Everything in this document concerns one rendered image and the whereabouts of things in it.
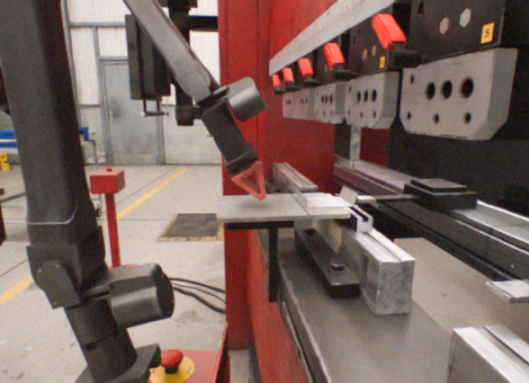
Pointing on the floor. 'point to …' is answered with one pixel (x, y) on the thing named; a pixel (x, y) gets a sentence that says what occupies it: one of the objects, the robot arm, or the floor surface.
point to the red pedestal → (102, 183)
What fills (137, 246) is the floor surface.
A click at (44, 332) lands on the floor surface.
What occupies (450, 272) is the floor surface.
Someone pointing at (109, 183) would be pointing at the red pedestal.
